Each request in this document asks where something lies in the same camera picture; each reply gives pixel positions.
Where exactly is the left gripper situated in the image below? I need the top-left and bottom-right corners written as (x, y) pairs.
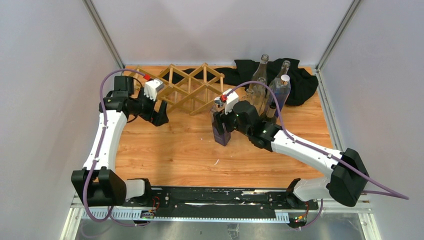
top-left (129, 88), bottom-right (169, 126)

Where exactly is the dark green wine bottle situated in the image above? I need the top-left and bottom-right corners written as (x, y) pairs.
top-left (263, 102), bottom-right (277, 124)

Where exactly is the clear glass bottle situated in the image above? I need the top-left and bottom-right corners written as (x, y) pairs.
top-left (251, 53), bottom-right (269, 84)

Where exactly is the blue labelled bottle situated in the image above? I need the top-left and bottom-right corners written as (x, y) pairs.
top-left (267, 74), bottom-right (291, 117)

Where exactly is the clear bottle dark label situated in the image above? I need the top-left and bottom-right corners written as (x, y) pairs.
top-left (273, 60), bottom-right (291, 81)

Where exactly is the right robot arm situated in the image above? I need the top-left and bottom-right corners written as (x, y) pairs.
top-left (210, 100), bottom-right (369, 209)

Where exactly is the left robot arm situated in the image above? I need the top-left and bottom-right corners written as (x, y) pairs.
top-left (71, 75), bottom-right (169, 207)

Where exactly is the wooden wine rack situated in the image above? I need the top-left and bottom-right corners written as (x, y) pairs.
top-left (128, 63), bottom-right (225, 116)

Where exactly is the black cloth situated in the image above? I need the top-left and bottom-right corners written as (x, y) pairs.
top-left (172, 58), bottom-right (320, 107)

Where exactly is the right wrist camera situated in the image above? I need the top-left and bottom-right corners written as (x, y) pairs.
top-left (220, 88), bottom-right (240, 115)

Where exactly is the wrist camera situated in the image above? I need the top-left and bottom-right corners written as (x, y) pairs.
top-left (143, 78), bottom-right (165, 102)
top-left (220, 88), bottom-right (240, 115)

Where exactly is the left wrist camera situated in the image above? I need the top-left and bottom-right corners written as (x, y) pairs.
top-left (143, 78), bottom-right (165, 102)

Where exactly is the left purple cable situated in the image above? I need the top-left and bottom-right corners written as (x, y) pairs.
top-left (81, 68), bottom-right (152, 223)

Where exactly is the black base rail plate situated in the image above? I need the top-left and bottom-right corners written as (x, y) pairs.
top-left (124, 186), bottom-right (319, 223)

